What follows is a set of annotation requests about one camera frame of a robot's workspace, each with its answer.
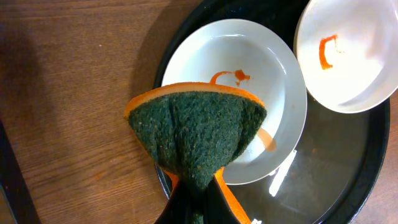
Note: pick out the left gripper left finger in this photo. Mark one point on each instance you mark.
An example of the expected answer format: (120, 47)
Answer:
(179, 207)

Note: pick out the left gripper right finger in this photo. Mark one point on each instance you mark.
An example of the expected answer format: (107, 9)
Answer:
(215, 207)

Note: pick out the green and orange sponge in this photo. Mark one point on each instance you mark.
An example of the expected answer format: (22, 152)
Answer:
(193, 130)

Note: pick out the grey-white plate with sauce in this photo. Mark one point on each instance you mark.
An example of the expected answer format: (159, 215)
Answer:
(254, 58)

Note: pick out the white plate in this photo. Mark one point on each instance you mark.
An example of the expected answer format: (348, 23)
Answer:
(347, 51)

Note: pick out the black round tray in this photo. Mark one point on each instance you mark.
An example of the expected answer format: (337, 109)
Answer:
(339, 156)

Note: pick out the black rectangular tray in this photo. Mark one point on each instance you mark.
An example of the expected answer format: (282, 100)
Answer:
(13, 186)

